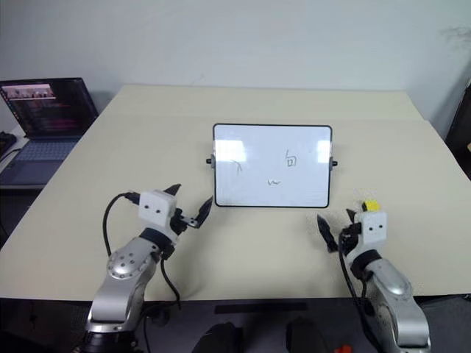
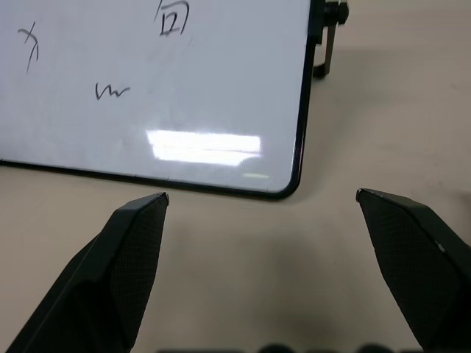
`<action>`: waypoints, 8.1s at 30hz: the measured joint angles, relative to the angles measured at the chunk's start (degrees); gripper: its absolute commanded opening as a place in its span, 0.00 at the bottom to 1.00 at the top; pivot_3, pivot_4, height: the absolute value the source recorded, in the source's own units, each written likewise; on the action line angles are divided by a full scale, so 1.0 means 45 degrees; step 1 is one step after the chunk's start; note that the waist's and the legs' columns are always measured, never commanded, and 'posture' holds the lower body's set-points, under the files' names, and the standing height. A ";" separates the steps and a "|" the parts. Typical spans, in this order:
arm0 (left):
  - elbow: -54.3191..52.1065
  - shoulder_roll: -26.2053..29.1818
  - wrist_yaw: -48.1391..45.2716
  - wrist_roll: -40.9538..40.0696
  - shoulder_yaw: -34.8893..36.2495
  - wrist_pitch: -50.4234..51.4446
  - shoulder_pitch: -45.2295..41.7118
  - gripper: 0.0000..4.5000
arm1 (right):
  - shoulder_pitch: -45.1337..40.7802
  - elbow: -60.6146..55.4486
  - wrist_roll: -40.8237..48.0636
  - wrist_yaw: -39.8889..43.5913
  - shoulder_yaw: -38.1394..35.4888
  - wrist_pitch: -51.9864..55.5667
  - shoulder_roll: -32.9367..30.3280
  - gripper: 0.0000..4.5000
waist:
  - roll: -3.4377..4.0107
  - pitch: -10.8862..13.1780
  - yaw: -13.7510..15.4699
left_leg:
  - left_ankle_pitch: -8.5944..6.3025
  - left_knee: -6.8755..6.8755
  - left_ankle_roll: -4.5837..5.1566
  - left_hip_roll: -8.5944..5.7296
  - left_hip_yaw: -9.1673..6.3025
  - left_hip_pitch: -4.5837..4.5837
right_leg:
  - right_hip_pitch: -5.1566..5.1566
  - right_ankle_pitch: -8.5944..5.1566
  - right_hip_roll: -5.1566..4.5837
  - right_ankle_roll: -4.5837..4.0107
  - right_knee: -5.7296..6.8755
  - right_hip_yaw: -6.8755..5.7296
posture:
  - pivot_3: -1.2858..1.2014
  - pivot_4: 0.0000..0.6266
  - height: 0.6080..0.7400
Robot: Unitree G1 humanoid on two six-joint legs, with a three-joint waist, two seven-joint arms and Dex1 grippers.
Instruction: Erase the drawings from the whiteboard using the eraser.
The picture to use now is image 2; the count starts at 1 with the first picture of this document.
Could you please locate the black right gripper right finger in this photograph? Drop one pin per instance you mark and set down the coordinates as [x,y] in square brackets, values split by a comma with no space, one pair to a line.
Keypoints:
[416,264]

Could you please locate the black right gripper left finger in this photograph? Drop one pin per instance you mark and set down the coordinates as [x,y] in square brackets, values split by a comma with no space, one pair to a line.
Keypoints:
[110,279]

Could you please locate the white board with black frame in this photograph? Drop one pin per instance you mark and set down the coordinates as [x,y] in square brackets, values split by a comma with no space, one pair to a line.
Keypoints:
[154,92]

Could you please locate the black whiteboard stand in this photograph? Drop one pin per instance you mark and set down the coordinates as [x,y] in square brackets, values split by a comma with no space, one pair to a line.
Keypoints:
[327,40]

